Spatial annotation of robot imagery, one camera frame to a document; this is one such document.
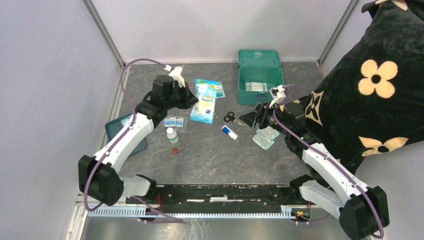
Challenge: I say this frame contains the black floral cloth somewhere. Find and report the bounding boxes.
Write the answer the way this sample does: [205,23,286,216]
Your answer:
[297,0,424,173]

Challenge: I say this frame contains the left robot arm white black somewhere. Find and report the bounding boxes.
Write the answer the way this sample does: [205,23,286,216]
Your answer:
[78,73,198,211]

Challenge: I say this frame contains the blue cotton swab packet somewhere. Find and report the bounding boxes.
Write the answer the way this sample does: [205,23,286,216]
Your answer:
[189,79,218,124]

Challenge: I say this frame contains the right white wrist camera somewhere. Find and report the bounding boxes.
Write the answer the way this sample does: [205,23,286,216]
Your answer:
[269,85,286,109]

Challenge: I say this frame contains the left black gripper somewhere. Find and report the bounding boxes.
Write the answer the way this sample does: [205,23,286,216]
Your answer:
[163,81,198,110]

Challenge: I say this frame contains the small teal wipe sachet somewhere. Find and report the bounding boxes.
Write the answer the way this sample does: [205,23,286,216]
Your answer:
[215,82,226,99]

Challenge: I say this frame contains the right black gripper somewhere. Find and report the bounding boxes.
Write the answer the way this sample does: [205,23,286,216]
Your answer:
[239,100,292,136]

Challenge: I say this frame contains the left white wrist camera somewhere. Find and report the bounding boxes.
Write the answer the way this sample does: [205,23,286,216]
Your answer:
[164,65,186,88]

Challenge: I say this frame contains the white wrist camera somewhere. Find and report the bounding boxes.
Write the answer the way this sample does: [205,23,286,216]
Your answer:
[164,65,186,88]
[269,85,286,109]

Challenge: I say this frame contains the teal plastic tray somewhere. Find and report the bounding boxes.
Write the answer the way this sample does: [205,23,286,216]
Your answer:
[104,113,149,158]

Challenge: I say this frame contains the black handled scissors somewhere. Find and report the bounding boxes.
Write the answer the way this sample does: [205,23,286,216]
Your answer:
[223,111,248,127]

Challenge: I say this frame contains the purple cable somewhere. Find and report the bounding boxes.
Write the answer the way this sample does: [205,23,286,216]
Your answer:
[271,84,385,239]
[82,58,173,213]

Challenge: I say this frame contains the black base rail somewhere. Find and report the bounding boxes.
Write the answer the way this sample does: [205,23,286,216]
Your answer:
[141,184,309,214]

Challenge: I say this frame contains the white pill bottle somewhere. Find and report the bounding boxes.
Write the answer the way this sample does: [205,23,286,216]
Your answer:
[166,127,179,144]

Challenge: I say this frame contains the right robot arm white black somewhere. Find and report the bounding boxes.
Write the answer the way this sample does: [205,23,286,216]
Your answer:
[238,102,390,240]

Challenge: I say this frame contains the teal bandage strips stack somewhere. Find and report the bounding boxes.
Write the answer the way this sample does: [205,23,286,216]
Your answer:
[252,126,280,150]

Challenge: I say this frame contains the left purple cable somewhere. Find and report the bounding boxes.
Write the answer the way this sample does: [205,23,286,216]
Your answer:
[82,58,173,213]

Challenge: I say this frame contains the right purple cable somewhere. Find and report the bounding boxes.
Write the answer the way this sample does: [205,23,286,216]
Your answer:
[271,84,385,239]

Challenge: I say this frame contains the green medicine kit box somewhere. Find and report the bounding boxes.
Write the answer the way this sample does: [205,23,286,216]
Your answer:
[237,49,284,106]

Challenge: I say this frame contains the white blue ointment tube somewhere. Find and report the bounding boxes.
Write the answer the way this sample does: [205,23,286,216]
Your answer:
[221,125,239,141]

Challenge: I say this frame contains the white gauze packet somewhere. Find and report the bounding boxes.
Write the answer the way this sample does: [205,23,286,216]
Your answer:
[245,82,268,92]

